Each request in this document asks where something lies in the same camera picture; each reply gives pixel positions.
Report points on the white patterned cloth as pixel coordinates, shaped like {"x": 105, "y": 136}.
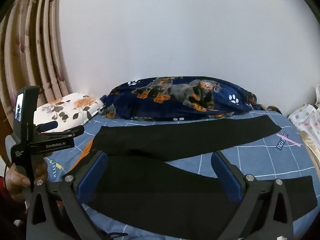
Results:
{"x": 307, "y": 120}

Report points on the blue checked bed sheet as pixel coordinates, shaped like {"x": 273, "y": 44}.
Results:
{"x": 252, "y": 155}

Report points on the person's left forearm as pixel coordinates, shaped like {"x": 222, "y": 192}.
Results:
{"x": 6, "y": 200}

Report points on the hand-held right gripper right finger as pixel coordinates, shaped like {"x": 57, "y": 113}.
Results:
{"x": 225, "y": 177}

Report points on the beige flowered curtain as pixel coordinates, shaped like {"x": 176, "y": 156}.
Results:
{"x": 37, "y": 42}

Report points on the person's left hand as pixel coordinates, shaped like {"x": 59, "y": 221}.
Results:
{"x": 17, "y": 182}

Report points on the navy dog printed blanket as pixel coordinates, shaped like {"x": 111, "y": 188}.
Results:
{"x": 225, "y": 100}

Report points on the black pants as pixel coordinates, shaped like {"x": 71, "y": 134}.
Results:
{"x": 150, "y": 192}

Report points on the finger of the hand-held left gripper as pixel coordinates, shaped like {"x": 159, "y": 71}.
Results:
{"x": 71, "y": 132}
{"x": 48, "y": 126}

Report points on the white floral pillow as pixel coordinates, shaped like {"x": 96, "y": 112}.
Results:
{"x": 75, "y": 107}

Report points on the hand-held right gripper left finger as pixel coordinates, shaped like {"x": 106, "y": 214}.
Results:
{"x": 92, "y": 177}

